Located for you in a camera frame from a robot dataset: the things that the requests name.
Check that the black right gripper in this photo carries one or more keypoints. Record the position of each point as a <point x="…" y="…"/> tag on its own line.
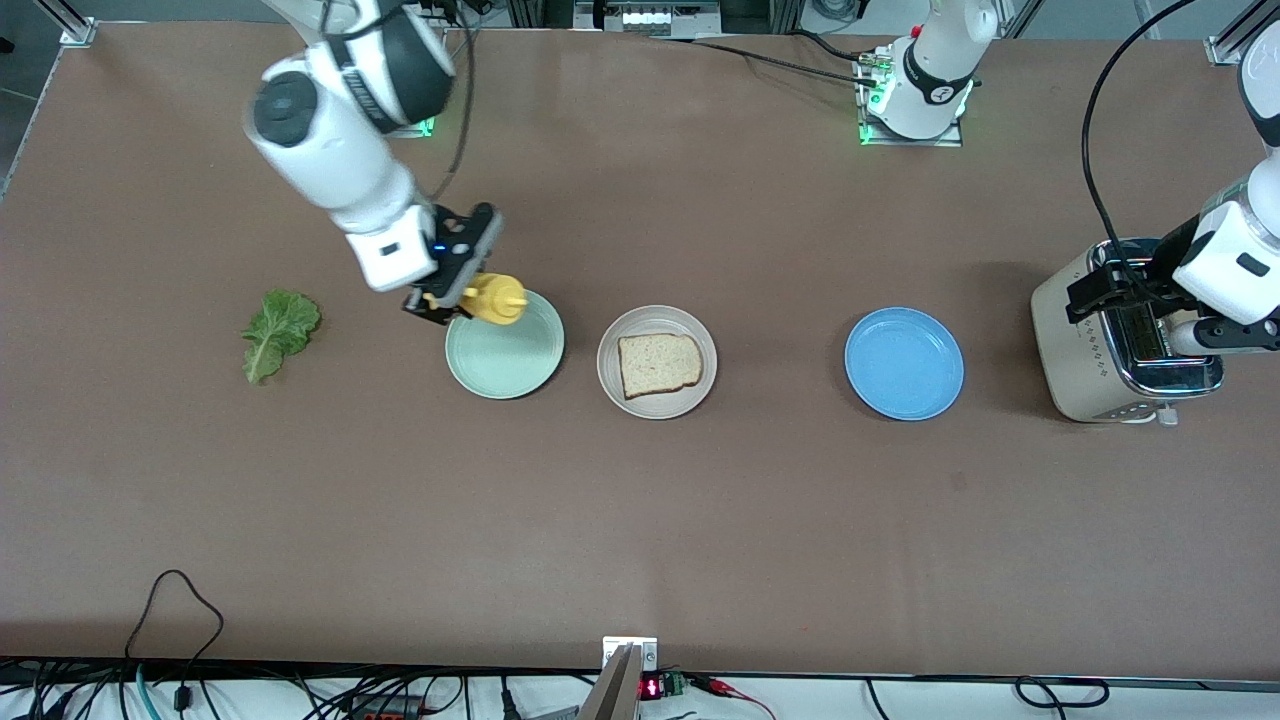
<point x="424" y="301"/>

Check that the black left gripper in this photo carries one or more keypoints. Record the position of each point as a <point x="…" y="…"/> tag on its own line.
<point x="1161" y="259"/>

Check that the yellow mustard squeeze bottle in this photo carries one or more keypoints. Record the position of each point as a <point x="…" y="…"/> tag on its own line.
<point x="490" y="300"/>

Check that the green lettuce leaf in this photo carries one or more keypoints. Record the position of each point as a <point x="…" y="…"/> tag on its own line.
<point x="280" y="335"/>

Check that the brown bread slice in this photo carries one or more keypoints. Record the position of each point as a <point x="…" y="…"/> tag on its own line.
<point x="660" y="365"/>

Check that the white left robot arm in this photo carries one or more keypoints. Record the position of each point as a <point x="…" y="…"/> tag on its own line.
<point x="935" y="60"/>

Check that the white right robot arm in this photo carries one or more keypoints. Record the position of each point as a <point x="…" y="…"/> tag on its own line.
<point x="330" y="150"/>

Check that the light green plate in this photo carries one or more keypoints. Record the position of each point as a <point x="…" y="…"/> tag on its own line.
<point x="505" y="360"/>

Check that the blue plate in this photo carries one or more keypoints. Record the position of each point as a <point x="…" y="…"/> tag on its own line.
<point x="905" y="365"/>

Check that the beige plate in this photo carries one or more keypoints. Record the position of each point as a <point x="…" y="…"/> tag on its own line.
<point x="658" y="410"/>

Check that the beige chrome toaster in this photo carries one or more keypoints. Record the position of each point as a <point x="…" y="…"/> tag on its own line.
<point x="1070" y="340"/>

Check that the dark electronics box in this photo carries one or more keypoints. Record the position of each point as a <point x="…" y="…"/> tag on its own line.
<point x="650" y="18"/>

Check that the grey metal bar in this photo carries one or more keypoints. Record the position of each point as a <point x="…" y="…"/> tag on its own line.
<point x="612" y="695"/>

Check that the circuit board with red display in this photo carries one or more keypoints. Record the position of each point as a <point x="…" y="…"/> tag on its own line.
<point x="665" y="687"/>

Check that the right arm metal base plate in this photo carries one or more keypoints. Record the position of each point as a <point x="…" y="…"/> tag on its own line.
<point x="425" y="131"/>

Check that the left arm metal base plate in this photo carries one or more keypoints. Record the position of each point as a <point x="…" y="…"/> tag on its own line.
<point x="945" y="141"/>

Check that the aluminium frame profile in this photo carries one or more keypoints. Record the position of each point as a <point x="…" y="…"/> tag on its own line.
<point x="78" y="30"/>
<point x="1225" y="48"/>

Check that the small metal mounting bracket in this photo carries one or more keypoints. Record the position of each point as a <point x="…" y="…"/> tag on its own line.
<point x="648" y="652"/>

